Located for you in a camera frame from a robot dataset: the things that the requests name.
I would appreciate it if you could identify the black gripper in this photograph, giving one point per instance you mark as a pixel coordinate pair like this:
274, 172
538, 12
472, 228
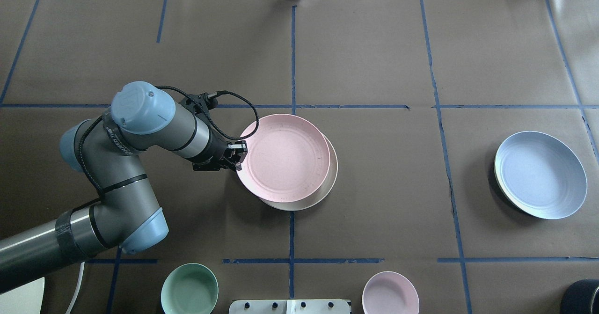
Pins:
215, 152

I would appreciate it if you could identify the pink plate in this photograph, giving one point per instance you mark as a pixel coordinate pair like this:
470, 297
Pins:
288, 158

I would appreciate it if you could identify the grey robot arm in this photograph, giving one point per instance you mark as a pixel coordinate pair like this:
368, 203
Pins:
126, 213

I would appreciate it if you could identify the cream plate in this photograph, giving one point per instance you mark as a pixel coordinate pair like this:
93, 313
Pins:
318, 195

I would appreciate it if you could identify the green bowl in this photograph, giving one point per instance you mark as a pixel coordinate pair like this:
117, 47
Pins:
191, 288

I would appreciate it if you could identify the pink bowl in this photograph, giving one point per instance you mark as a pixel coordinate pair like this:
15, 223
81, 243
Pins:
389, 292

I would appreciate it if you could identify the white toaster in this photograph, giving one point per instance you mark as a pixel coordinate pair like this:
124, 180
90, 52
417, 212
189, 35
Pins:
27, 299

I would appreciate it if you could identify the dark blue pot with lid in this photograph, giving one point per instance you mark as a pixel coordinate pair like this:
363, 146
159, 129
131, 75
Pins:
582, 297

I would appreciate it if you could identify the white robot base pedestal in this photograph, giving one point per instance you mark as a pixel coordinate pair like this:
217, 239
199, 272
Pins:
291, 306

